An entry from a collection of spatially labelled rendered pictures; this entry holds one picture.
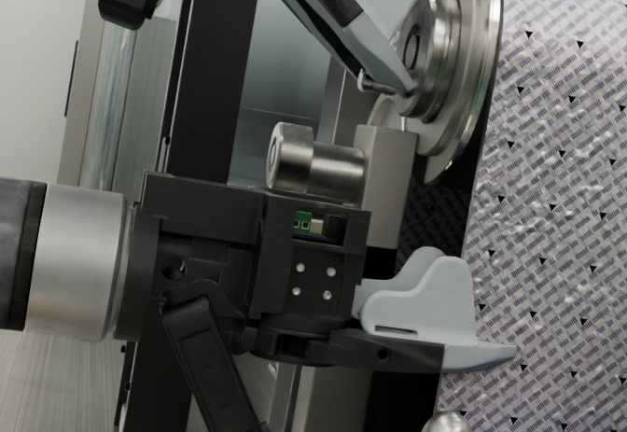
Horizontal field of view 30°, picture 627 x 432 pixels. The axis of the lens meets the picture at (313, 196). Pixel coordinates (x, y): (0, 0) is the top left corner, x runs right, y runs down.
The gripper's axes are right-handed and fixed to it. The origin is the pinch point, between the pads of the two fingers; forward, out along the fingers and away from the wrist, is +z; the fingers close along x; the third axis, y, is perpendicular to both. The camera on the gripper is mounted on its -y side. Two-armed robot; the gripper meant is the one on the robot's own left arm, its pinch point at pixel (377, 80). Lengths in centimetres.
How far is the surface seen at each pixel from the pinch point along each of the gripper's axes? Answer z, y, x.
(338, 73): 2.5, 4.7, 35.7
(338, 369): 11.9, -12.4, 2.3
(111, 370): 14, -31, 64
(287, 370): 19.6, -15.7, 35.7
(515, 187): 8.3, 1.0, -5.8
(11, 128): -24, -54, 551
